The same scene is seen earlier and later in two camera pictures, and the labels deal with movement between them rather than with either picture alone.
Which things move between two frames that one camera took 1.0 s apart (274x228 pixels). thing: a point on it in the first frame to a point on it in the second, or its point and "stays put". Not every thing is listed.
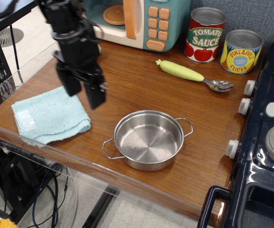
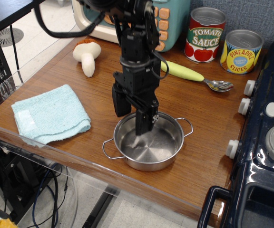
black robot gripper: (76, 54) to (138, 82)
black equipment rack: (21, 180) stays put
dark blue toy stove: (258, 196) stays put
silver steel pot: (149, 140) stays put
